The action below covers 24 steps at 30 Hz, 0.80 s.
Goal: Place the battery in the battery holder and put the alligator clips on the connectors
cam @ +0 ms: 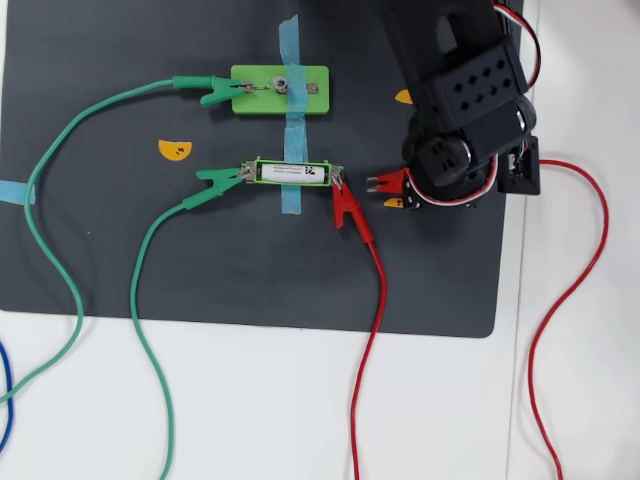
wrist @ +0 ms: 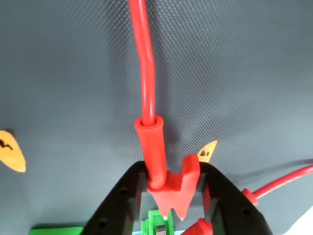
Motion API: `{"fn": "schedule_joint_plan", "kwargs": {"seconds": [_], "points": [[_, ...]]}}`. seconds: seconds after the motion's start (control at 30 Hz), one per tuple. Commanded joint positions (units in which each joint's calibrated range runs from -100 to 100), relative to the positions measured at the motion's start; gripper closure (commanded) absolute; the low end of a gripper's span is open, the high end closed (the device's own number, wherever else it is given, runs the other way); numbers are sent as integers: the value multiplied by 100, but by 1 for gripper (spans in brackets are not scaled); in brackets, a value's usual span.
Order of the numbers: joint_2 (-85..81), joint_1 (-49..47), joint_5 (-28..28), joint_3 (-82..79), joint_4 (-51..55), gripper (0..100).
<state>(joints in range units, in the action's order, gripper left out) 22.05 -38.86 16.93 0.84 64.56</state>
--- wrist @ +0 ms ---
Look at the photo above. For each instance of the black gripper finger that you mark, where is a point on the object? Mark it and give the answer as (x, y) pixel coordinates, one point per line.
(115, 208)
(232, 213)

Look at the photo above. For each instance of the green battery holder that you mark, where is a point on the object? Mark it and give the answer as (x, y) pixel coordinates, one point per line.
(156, 220)

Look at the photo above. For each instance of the green bulb holder base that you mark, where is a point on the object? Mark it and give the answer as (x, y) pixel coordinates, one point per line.
(56, 231)

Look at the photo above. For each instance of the yellow half-round lightning sticker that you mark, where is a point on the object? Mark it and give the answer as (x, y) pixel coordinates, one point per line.
(12, 156)
(207, 153)

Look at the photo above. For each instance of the dark grey work mat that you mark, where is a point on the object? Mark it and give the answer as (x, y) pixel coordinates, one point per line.
(61, 61)

